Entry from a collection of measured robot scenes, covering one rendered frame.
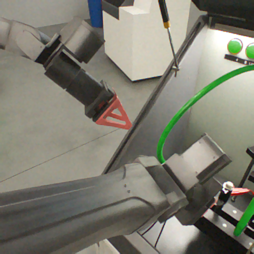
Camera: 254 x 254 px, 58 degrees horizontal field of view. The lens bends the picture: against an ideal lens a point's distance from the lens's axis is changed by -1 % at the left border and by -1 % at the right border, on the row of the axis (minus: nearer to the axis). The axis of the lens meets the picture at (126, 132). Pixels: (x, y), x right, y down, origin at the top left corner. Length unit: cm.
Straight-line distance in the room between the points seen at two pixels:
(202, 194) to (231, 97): 54
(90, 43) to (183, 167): 27
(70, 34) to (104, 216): 36
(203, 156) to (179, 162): 3
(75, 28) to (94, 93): 12
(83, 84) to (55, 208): 33
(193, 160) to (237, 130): 64
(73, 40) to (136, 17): 282
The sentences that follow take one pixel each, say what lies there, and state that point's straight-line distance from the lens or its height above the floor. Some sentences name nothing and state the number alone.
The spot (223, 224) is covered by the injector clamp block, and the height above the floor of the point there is 98.
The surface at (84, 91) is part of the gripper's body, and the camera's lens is 46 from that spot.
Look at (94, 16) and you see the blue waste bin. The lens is 660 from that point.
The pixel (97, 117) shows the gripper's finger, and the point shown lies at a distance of 46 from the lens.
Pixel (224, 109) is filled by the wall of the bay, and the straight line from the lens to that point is 94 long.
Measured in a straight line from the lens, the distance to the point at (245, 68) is 57.
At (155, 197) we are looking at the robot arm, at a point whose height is 142.
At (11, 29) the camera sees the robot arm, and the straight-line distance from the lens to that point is 50.
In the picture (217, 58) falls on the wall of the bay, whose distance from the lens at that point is 89.
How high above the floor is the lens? 162
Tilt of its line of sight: 39 degrees down
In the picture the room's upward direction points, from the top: straight up
